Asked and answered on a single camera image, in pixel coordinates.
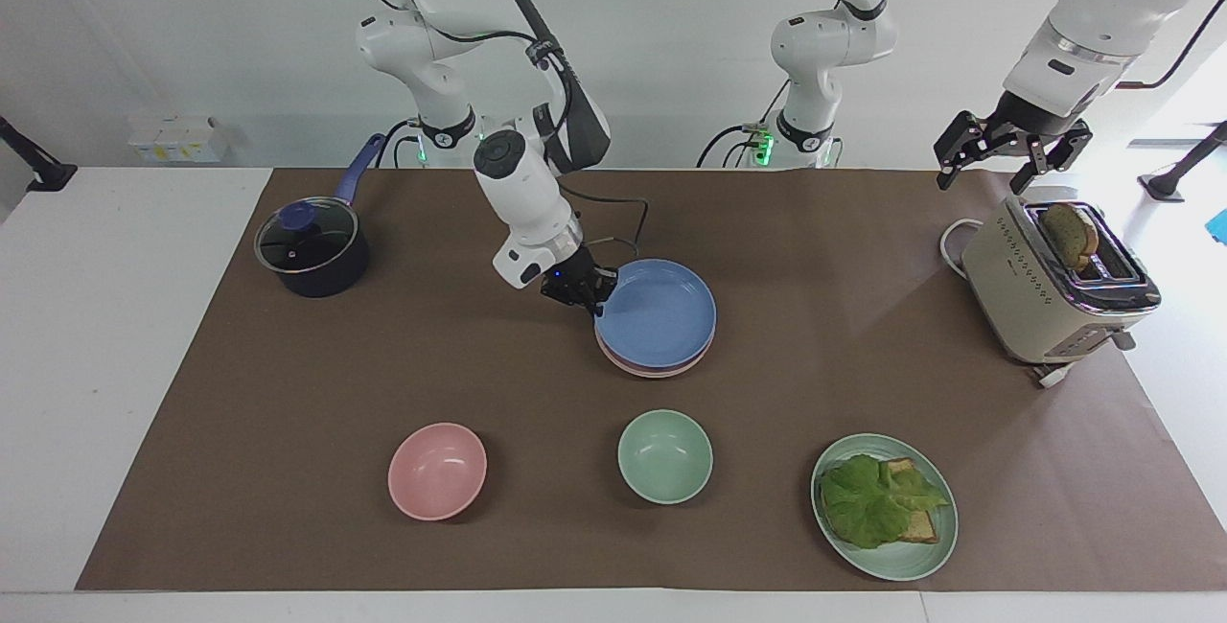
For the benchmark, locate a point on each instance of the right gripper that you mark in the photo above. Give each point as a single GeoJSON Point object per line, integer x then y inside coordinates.
{"type": "Point", "coordinates": [567, 276]}

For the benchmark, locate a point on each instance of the green bowl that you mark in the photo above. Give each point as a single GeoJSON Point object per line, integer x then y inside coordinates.
{"type": "Point", "coordinates": [665, 456]}

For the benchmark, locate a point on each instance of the brown bread slice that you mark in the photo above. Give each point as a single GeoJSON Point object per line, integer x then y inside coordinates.
{"type": "Point", "coordinates": [1069, 232]}

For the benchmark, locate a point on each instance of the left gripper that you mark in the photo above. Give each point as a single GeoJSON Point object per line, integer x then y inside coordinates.
{"type": "Point", "coordinates": [1033, 120]}

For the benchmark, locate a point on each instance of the light blue object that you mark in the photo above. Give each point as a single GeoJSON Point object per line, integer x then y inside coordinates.
{"type": "Point", "coordinates": [1220, 227]}

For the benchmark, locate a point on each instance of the white plug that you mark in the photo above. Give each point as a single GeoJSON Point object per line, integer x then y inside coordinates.
{"type": "Point", "coordinates": [1054, 376]}

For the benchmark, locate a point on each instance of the glass pot lid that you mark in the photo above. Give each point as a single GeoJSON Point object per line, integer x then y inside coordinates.
{"type": "Point", "coordinates": [305, 238]}

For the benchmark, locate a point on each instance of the green plate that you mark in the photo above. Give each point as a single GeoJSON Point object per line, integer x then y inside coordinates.
{"type": "Point", "coordinates": [906, 561]}

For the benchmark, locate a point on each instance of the pink bowl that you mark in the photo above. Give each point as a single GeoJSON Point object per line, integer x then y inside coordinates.
{"type": "Point", "coordinates": [437, 472]}

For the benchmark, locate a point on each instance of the beige toaster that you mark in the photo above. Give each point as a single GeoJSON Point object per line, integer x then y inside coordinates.
{"type": "Point", "coordinates": [1030, 302]}

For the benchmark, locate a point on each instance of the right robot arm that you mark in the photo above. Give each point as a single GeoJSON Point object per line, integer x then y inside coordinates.
{"type": "Point", "coordinates": [513, 187]}

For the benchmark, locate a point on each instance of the blue plate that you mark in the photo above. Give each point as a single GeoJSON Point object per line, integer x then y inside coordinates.
{"type": "Point", "coordinates": [659, 311]}

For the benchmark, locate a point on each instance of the pink plate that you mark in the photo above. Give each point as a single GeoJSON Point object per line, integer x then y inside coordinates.
{"type": "Point", "coordinates": [628, 366]}

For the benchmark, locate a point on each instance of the toasted bread slice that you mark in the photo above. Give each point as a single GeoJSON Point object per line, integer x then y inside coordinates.
{"type": "Point", "coordinates": [922, 529]}

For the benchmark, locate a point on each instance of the green lettuce leaf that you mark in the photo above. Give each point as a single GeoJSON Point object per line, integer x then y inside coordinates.
{"type": "Point", "coordinates": [868, 503]}

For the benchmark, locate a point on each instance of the black stand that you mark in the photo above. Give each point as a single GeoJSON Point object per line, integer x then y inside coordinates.
{"type": "Point", "coordinates": [38, 173]}
{"type": "Point", "coordinates": [1174, 177]}

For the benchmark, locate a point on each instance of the dark blue pot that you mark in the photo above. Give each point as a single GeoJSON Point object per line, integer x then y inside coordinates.
{"type": "Point", "coordinates": [326, 273]}

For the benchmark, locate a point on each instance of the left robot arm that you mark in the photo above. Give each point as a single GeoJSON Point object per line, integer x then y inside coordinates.
{"type": "Point", "coordinates": [1083, 19]}

